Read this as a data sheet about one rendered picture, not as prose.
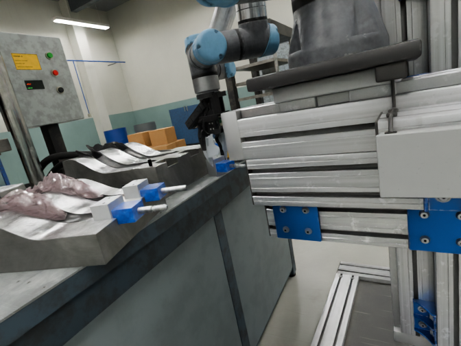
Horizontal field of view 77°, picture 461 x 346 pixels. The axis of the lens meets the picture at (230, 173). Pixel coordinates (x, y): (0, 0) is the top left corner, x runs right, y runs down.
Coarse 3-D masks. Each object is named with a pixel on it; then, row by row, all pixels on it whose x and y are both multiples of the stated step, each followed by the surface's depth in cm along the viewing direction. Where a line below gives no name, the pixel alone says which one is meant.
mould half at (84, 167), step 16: (128, 144) 106; (80, 160) 88; (96, 160) 90; (128, 160) 94; (144, 160) 92; (160, 160) 82; (192, 160) 87; (80, 176) 88; (96, 176) 85; (112, 176) 82; (128, 176) 78; (144, 176) 76; (160, 176) 74; (176, 176) 80; (192, 176) 87
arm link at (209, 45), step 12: (204, 36) 66; (216, 36) 66; (228, 36) 69; (192, 48) 70; (204, 48) 66; (216, 48) 67; (228, 48) 69; (192, 60) 75; (204, 60) 68; (216, 60) 68; (228, 60) 72
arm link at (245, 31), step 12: (240, 12) 70; (252, 12) 69; (264, 12) 70; (240, 24) 71; (252, 24) 69; (264, 24) 70; (240, 36) 70; (252, 36) 70; (264, 36) 71; (276, 36) 72; (240, 48) 70; (252, 48) 71; (264, 48) 72; (276, 48) 74
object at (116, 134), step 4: (120, 128) 753; (124, 128) 766; (104, 132) 752; (108, 132) 745; (112, 132) 745; (116, 132) 747; (120, 132) 753; (124, 132) 764; (108, 136) 748; (112, 136) 747; (116, 136) 749; (120, 136) 754; (124, 136) 763; (108, 140) 752; (112, 140) 749; (116, 140) 750; (120, 140) 754; (124, 140) 762
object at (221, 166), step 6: (216, 156) 92; (222, 156) 90; (216, 162) 88; (222, 162) 87; (228, 162) 86; (234, 162) 88; (210, 168) 89; (216, 168) 88; (222, 168) 86; (228, 168) 86; (234, 168) 88; (210, 174) 90; (216, 174) 88
